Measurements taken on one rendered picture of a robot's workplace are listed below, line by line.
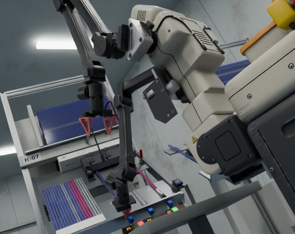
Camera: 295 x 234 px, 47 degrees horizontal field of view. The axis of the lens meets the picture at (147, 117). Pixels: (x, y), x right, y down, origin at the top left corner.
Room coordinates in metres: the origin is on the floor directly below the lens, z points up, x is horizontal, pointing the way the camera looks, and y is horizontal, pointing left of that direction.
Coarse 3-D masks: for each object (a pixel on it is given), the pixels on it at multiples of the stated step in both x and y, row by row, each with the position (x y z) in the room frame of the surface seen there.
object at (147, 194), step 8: (160, 184) 1.93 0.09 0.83; (168, 184) 1.92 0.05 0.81; (136, 192) 1.88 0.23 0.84; (144, 192) 1.87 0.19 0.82; (152, 192) 1.87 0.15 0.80; (168, 192) 1.86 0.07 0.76; (176, 192) 1.86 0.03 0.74; (112, 200) 1.83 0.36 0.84; (136, 200) 1.82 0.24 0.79; (144, 200) 1.80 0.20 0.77; (152, 200) 1.81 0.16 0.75; (104, 208) 1.77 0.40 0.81; (112, 208) 1.77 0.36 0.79; (112, 216) 1.72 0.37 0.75
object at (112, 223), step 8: (160, 200) 1.77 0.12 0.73; (168, 200) 1.80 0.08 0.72; (176, 200) 1.83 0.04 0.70; (136, 208) 1.73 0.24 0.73; (144, 208) 1.74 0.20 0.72; (160, 208) 1.80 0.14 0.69; (120, 216) 1.69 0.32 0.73; (136, 216) 1.74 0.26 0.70; (144, 216) 1.77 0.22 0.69; (96, 224) 1.65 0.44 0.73; (104, 224) 1.66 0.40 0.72; (112, 224) 1.69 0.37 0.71; (120, 224) 1.71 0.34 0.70; (128, 224) 1.74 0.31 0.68; (80, 232) 1.61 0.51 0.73; (88, 232) 1.63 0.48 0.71; (96, 232) 1.66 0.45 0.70; (104, 232) 1.68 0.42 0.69
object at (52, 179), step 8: (136, 160) 2.16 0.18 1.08; (80, 168) 2.11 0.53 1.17; (104, 168) 2.10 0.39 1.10; (112, 168) 2.09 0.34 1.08; (144, 168) 2.07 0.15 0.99; (48, 176) 2.05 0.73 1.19; (56, 176) 2.05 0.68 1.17; (64, 176) 2.04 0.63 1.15; (72, 176) 2.04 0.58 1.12; (80, 176) 2.03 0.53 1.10; (96, 176) 2.02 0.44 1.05; (104, 176) 2.02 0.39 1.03; (40, 184) 1.98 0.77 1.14; (48, 184) 1.98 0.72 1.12; (56, 184) 1.97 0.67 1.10; (88, 184) 1.96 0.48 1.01; (96, 184) 1.95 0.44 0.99; (40, 192) 1.92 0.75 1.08
